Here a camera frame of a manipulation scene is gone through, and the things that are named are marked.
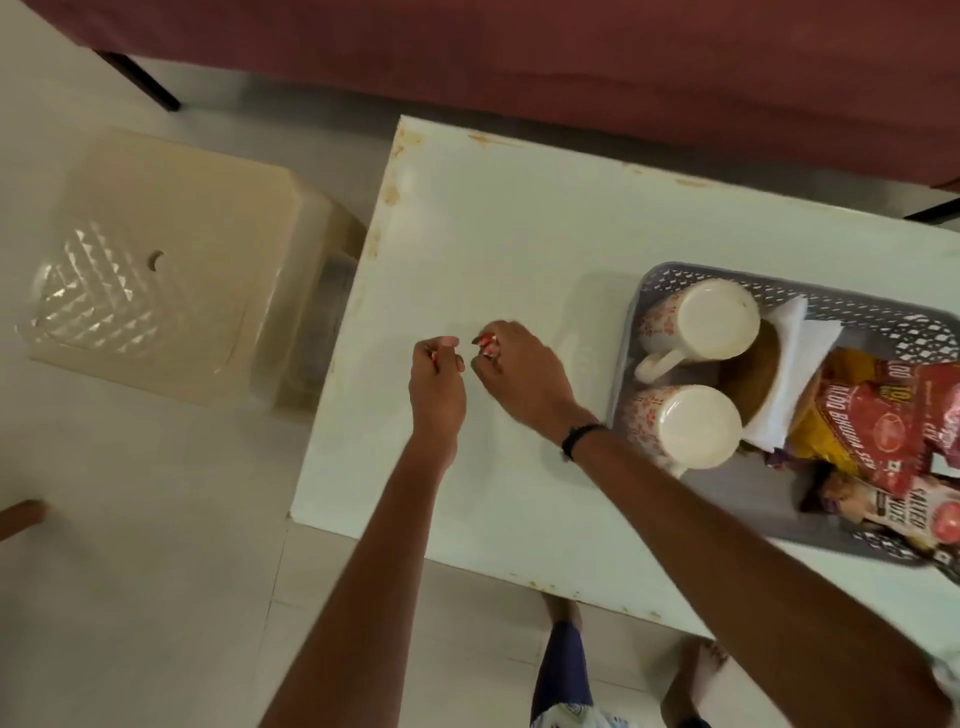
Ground person's left hand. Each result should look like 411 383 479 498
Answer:
407 335 469 466

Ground person's right hand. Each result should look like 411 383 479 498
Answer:
470 320 601 444

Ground white floral mug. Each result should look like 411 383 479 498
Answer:
616 383 745 478
632 277 763 384

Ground brown wooden napkin holder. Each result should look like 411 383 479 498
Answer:
719 322 785 429

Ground grey plastic basket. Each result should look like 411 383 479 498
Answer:
605 260 960 569

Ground white paper napkins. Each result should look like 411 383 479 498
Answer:
742 293 845 451

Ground yellow red snack packet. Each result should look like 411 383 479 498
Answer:
888 358 960 451
794 348 960 496

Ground brown salted peanuts packet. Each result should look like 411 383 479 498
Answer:
800 464 960 586

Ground person's left forearm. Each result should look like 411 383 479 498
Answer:
258 442 463 728

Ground person's right forearm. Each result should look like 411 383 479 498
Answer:
577 431 954 728

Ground white coffee table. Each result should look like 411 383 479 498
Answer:
288 114 960 661

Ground person's left leg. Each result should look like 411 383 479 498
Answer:
541 590 585 631

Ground person's leg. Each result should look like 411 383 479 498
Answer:
541 590 585 631
659 637 730 728

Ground person's right leg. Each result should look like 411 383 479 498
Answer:
659 637 730 728

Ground black wristband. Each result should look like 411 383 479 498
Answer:
560 422 610 464

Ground beige plastic stool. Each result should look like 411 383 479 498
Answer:
16 125 369 421

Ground red fabric sofa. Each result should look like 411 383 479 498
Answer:
22 0 960 223

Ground wooden chair leg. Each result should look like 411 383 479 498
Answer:
0 500 48 541

